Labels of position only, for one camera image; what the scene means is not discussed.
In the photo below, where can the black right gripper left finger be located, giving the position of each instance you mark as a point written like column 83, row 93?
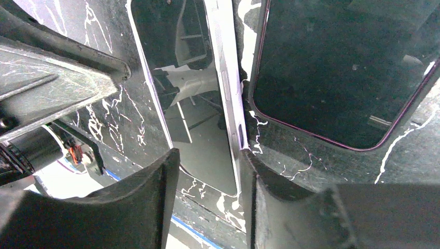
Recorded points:
column 134, row 212

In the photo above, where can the blue-edged black smartphone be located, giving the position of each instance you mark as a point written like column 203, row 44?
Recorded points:
column 191, row 55

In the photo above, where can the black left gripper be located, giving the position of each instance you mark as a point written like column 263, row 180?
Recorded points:
column 44, row 76

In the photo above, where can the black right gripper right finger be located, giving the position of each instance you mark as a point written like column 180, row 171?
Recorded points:
column 281, row 214

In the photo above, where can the pink-edged black smartphone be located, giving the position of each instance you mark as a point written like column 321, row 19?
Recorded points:
column 344, row 72

